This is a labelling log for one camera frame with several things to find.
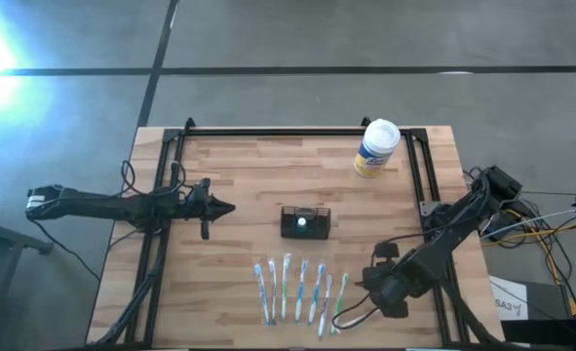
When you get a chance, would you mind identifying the white paper label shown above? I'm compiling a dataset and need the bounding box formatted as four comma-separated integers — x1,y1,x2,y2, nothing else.
488,275,530,322

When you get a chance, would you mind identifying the bagged purple toothbrush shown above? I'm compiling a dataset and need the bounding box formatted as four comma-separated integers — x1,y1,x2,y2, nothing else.
317,273,333,340

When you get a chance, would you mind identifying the black floor cable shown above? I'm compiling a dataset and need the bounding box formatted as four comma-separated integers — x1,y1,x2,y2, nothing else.
27,217,102,283

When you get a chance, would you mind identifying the bagged blue toothbrush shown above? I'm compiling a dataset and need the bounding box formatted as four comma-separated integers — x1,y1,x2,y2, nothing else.
294,257,310,325
307,262,326,327
252,262,271,327

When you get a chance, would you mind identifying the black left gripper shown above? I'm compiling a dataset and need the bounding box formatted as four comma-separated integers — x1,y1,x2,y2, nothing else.
185,177,237,241

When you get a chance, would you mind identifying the black wire caddy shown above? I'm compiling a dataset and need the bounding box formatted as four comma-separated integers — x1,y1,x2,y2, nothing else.
280,205,332,241

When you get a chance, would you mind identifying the black looped cable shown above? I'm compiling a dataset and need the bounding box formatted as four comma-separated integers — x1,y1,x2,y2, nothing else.
120,159,187,197

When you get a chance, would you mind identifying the bagged green toothbrush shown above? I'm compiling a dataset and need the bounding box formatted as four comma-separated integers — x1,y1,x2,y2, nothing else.
280,253,292,323
328,271,350,336

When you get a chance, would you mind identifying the black aluminium table frame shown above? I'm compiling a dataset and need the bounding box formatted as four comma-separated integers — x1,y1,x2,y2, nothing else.
124,116,506,348

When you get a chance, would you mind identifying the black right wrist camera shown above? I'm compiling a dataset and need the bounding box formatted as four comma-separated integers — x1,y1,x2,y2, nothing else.
373,242,401,268

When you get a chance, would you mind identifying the white cable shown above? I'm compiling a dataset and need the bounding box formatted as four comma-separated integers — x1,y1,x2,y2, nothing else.
480,209,576,240

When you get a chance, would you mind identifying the Lysol wipes canister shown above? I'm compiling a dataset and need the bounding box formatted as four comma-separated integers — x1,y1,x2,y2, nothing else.
353,118,402,179

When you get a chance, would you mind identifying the grey box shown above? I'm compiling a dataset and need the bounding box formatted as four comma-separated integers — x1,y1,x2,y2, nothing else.
525,280,574,321

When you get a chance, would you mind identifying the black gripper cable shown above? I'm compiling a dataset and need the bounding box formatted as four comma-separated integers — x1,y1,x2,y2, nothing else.
331,291,384,332

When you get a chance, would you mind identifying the black stand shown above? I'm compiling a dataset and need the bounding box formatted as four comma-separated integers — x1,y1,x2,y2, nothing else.
0,214,55,351

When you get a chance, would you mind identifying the yellow cable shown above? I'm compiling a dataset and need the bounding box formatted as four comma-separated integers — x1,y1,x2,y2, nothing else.
481,209,576,313

